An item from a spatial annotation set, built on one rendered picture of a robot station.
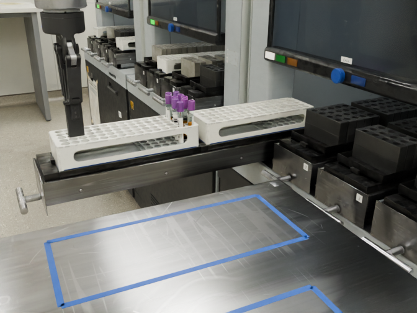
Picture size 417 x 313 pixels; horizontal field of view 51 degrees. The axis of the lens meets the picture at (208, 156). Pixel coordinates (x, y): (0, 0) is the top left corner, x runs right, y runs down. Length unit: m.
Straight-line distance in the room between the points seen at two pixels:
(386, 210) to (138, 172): 0.47
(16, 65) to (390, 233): 3.96
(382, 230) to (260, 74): 0.56
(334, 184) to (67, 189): 0.51
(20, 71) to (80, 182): 3.60
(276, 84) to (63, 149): 0.59
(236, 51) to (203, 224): 0.73
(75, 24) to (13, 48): 3.58
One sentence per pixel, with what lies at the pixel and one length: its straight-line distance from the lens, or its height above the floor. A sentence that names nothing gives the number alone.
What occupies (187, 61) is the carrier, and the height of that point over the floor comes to 0.87.
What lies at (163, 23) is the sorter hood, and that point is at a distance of 1.73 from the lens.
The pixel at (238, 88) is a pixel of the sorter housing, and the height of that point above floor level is 0.85.
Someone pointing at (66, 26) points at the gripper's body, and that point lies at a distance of 0.84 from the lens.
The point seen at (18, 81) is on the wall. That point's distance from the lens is 4.47.
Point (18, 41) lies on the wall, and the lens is 4.41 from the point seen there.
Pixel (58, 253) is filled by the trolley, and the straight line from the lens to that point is 0.64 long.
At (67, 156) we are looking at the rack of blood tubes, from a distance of 0.88.
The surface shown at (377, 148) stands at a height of 0.86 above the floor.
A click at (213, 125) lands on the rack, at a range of 0.96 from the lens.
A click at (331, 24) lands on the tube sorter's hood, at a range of 0.97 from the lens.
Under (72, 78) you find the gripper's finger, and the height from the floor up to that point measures 0.99.
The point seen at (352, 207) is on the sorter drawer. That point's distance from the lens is 0.87.
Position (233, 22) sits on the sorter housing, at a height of 1.04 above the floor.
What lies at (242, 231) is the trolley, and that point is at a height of 0.82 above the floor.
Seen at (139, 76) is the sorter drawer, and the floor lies 0.77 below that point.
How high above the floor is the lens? 1.17
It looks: 23 degrees down
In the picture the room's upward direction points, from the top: straight up
